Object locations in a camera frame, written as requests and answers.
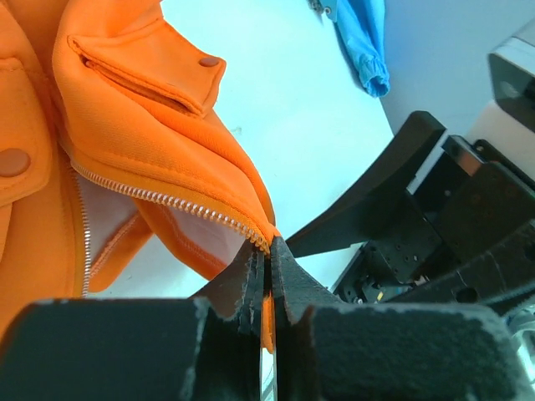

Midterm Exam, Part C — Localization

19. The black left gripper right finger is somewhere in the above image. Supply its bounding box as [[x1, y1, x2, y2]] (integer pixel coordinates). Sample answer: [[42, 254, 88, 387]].
[[269, 237, 534, 400]]

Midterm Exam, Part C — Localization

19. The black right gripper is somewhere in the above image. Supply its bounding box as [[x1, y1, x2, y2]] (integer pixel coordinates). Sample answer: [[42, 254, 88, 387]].
[[286, 110, 534, 313]]

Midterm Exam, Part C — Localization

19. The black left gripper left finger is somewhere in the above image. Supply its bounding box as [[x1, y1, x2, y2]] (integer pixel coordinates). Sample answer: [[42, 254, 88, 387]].
[[1, 243, 265, 400]]

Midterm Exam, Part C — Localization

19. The orange zip jacket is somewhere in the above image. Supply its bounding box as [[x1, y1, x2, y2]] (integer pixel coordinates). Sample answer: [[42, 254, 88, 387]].
[[1, 1, 278, 329]]

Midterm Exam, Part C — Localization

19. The light blue zip jacket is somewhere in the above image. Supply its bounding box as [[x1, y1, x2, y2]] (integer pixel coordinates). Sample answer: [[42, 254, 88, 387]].
[[308, 0, 390, 98]]

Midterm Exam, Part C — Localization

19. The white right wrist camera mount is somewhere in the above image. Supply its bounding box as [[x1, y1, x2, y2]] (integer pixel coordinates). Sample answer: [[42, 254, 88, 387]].
[[467, 18, 535, 160]]

